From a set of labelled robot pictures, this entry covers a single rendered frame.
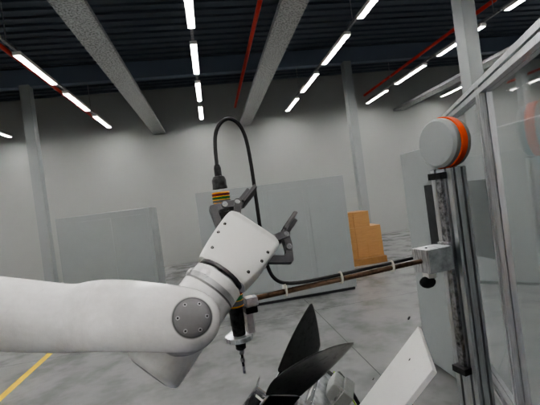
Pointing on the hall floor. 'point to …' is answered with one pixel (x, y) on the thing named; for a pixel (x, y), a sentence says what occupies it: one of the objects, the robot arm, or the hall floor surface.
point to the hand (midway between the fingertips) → (271, 206)
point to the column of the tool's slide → (465, 289)
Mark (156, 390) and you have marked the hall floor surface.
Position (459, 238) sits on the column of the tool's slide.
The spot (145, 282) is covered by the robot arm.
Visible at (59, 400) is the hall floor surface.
